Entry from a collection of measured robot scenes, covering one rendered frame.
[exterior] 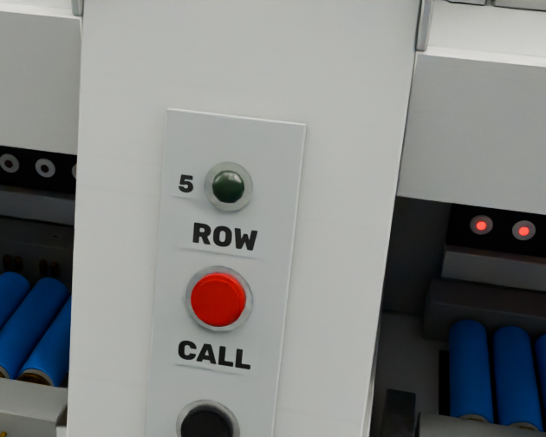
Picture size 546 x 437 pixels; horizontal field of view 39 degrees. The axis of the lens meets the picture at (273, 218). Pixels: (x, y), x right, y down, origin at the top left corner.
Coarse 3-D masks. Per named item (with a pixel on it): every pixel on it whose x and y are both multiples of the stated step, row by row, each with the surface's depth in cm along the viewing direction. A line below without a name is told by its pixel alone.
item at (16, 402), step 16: (0, 384) 32; (16, 384) 32; (32, 384) 32; (0, 400) 31; (16, 400) 31; (32, 400) 31; (48, 400) 31; (64, 400) 31; (0, 416) 31; (16, 416) 31; (32, 416) 31; (48, 416) 31; (0, 432) 31; (16, 432) 31; (32, 432) 31; (48, 432) 31
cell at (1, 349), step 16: (48, 288) 38; (64, 288) 39; (32, 304) 37; (48, 304) 38; (16, 320) 36; (32, 320) 36; (48, 320) 37; (0, 336) 35; (16, 336) 35; (32, 336) 36; (0, 352) 34; (16, 352) 35; (0, 368) 34; (16, 368) 34
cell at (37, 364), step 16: (64, 304) 38; (64, 320) 36; (48, 336) 35; (64, 336) 35; (32, 352) 35; (48, 352) 34; (64, 352) 35; (32, 368) 34; (48, 368) 34; (64, 368) 35
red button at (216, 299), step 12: (216, 276) 23; (228, 276) 23; (204, 288) 23; (216, 288) 23; (228, 288) 23; (240, 288) 23; (192, 300) 23; (204, 300) 23; (216, 300) 23; (228, 300) 23; (240, 300) 23; (204, 312) 23; (216, 312) 23; (228, 312) 23; (240, 312) 23; (216, 324) 23; (228, 324) 23
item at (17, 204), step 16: (0, 192) 42; (16, 192) 42; (32, 192) 42; (48, 192) 42; (0, 208) 43; (16, 208) 43; (32, 208) 42; (48, 208) 42; (64, 208) 42; (64, 384) 36; (64, 416) 30; (64, 432) 30
